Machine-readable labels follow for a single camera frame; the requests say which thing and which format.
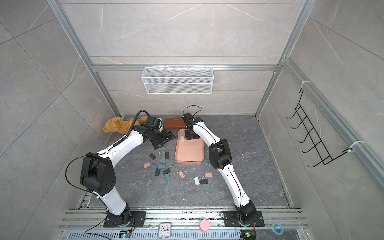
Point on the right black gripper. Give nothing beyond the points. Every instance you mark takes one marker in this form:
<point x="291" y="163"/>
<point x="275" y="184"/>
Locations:
<point x="188" y="137"/>

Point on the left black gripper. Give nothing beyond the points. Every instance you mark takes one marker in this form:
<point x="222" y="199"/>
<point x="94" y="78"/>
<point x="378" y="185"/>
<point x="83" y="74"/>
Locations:
<point x="167" y="138"/>

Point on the pink storage tray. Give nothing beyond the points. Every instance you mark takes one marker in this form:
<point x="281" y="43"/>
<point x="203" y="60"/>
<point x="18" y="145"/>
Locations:
<point x="189" y="152"/>

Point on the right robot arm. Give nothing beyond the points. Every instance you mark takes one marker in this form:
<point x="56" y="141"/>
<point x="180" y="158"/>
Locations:
<point x="221" y="159"/>

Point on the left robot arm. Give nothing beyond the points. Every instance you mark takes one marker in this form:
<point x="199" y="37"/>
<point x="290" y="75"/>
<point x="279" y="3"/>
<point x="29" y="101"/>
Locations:
<point x="98" y="169"/>

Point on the teal eraser near tray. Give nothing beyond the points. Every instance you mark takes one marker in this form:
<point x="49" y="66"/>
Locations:
<point x="206" y="163"/>

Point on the pink eraser left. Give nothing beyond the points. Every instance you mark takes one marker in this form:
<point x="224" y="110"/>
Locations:
<point x="147" y="165"/>

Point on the pink eraser centre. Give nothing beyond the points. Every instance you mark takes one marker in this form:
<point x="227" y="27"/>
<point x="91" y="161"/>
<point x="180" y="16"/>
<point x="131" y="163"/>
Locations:
<point x="182" y="175"/>

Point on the white eraser front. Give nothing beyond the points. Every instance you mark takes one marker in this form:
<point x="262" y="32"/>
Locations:
<point x="197" y="181"/>

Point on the black eraser front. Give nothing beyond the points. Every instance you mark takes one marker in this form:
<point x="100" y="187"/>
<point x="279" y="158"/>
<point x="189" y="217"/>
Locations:
<point x="204" y="181"/>

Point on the grey eraser front left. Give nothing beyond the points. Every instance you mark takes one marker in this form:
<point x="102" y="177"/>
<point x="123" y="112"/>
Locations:
<point x="148" y="183"/>

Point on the brown leather case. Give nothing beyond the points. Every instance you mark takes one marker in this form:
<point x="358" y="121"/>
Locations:
<point x="174" y="123"/>

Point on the brown teddy bear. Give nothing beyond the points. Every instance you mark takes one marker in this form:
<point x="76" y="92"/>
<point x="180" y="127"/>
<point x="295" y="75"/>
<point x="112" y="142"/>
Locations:
<point x="118" y="125"/>

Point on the pink round cap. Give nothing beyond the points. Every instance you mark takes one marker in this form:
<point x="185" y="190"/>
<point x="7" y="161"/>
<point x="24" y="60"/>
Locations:
<point x="204" y="226"/>

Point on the small analog clock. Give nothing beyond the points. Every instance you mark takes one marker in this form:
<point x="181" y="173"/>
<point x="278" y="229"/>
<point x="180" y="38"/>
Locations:
<point x="164" y="230"/>

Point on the blue tape roll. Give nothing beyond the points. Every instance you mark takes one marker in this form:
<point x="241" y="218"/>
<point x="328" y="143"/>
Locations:
<point x="278" y="229"/>

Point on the white wire mesh basket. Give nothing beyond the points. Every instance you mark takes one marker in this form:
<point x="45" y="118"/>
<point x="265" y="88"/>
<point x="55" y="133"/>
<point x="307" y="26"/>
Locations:
<point x="178" y="80"/>

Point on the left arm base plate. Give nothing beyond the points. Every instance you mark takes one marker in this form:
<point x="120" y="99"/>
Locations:
<point x="126" y="219"/>

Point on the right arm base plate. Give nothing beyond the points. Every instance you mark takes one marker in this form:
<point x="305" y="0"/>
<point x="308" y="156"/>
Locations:
<point x="236" y="219"/>

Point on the black wire hook rack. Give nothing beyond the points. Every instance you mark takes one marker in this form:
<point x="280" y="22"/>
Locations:
<point x="312" y="136"/>

